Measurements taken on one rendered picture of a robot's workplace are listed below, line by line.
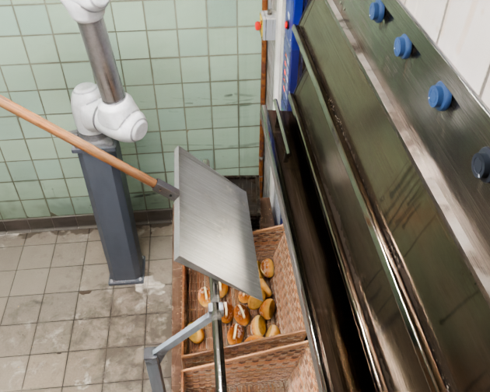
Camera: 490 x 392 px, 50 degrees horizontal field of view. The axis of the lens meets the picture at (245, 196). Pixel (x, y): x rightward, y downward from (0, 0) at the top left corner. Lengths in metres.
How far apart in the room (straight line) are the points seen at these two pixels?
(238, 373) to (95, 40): 1.36
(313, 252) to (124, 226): 1.62
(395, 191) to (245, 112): 2.07
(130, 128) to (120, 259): 1.01
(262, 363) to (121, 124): 1.13
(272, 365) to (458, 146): 1.36
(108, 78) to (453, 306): 1.69
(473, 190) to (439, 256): 0.16
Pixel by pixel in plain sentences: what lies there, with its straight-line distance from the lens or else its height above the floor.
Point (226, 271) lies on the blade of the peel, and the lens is 1.73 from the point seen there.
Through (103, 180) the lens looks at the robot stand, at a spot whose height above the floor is 0.80.
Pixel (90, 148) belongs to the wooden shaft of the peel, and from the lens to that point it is 1.66.
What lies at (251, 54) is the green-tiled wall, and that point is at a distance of 2.88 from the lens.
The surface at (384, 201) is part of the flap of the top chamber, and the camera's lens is 1.09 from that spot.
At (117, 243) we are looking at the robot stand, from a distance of 2.98.
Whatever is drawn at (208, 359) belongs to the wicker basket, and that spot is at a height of 0.70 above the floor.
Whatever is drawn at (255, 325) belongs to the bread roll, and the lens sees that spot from 2.20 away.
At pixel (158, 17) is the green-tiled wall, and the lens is 2.78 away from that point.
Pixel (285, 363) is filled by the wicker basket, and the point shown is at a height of 0.72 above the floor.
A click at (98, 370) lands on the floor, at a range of 2.94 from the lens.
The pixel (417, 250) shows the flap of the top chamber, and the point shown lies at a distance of 0.97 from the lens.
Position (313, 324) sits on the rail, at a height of 1.43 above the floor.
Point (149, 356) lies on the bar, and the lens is 1.80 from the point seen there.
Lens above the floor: 2.47
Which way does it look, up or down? 42 degrees down
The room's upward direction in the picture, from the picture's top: straight up
